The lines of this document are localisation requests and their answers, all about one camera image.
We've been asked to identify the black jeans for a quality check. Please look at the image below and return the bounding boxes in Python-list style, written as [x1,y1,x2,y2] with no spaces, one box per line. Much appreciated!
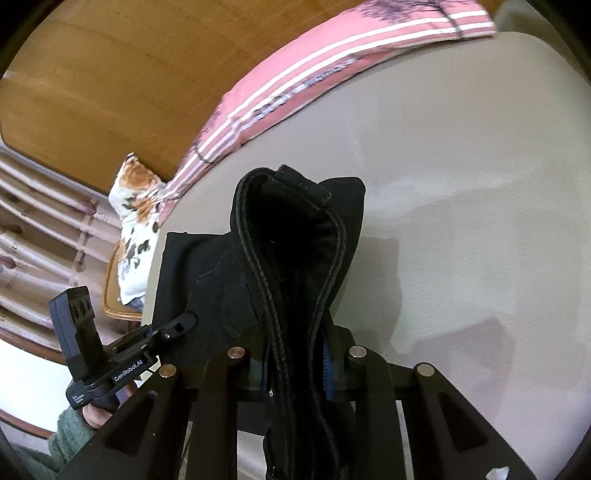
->
[152,166,366,479]

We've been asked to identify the person's left hand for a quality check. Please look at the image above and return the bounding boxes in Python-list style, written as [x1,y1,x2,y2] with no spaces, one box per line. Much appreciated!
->
[82,382,137,430]

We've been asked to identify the green fleece sleeve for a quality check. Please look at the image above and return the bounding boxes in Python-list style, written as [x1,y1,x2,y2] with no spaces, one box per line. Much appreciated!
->
[12,407,95,480]

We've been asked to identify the rattan chair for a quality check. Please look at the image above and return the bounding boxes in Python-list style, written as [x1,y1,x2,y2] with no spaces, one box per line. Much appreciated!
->
[101,243,141,322]

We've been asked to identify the beige pink curtain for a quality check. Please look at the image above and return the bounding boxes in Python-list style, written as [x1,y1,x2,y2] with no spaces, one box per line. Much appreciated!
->
[1,145,120,351]

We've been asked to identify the floral white orange pillow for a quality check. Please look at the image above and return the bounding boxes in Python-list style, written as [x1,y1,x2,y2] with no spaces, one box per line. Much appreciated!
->
[108,153,165,311]

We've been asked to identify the beige mattress pad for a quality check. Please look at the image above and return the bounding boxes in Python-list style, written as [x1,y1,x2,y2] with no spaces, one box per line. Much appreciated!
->
[164,32,590,479]

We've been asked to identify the wooden headboard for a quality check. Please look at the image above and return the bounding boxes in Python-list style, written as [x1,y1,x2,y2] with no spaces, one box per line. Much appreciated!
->
[1,1,346,192]

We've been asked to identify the pink striped pillow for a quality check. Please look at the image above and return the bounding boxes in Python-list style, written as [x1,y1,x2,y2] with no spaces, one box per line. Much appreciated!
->
[154,1,496,222]

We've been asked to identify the beige blanket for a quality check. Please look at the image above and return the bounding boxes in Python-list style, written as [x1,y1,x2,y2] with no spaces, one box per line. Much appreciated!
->
[494,1,590,80]

